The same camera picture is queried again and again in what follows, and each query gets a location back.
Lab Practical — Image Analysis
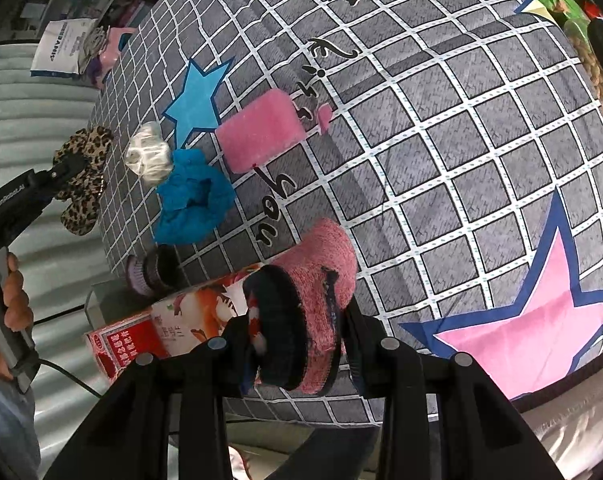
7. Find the pale green curtain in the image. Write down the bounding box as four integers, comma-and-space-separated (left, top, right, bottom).
0, 44, 109, 477

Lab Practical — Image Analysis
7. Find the grey storage box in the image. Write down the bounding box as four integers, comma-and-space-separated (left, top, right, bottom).
84, 278, 148, 330

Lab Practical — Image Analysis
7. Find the pink sponge block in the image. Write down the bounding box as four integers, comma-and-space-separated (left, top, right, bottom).
214, 89, 307, 174

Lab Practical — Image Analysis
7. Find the white paper bag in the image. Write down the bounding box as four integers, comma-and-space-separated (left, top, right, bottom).
30, 18, 96, 77

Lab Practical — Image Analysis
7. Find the pink and black slipper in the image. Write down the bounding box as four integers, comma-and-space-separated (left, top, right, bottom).
243, 218, 358, 396

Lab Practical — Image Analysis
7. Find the red patterned cardboard box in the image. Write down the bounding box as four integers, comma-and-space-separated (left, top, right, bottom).
85, 263, 261, 382

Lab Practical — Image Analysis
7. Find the white dotted scrunchie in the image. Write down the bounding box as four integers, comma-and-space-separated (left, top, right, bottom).
124, 122, 173, 186

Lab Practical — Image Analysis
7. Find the blue cloth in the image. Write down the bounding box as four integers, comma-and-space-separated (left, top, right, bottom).
152, 148, 236, 246

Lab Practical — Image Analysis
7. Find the person's left hand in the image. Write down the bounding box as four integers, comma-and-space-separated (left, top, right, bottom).
0, 252, 36, 382

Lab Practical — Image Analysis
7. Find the leopard print scrunchie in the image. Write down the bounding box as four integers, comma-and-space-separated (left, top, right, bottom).
53, 126, 114, 236

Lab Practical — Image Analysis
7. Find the grey checkered bed sheet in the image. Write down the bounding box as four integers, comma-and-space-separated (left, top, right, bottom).
91, 0, 603, 398

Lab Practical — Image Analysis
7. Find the pink plastic stool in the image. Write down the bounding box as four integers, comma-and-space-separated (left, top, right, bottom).
86, 27, 136, 90

